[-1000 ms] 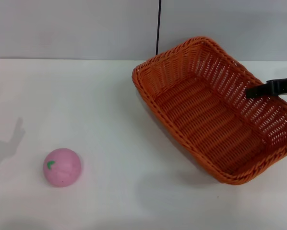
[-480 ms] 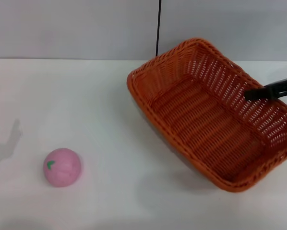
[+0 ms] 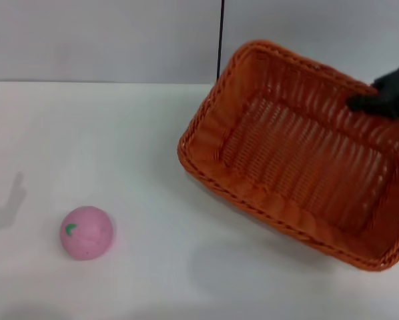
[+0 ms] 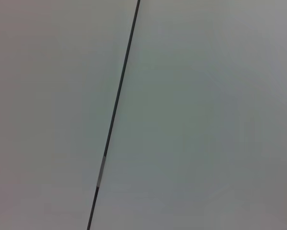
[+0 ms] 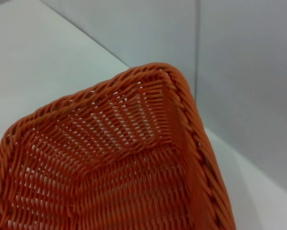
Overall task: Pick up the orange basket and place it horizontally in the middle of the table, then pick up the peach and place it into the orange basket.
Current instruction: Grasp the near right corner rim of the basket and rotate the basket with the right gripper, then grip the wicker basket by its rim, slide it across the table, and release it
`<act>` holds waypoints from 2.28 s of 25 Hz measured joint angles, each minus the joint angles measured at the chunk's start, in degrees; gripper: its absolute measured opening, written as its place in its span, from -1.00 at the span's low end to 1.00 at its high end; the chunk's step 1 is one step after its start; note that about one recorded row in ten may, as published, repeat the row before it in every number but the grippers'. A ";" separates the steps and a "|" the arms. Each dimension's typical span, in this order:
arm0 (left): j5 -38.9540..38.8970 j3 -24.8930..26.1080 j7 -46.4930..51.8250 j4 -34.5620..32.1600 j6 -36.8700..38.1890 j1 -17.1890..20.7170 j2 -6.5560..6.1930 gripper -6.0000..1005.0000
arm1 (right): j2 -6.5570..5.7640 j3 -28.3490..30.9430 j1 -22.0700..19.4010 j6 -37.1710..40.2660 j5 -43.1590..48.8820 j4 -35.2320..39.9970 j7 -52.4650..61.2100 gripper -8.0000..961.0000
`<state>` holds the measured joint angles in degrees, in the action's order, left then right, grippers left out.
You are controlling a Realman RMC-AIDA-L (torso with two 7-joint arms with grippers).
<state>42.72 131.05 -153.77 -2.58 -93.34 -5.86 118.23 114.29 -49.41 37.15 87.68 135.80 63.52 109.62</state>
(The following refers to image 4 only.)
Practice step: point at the grey tape piece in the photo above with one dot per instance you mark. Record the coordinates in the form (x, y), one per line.
(101, 171)

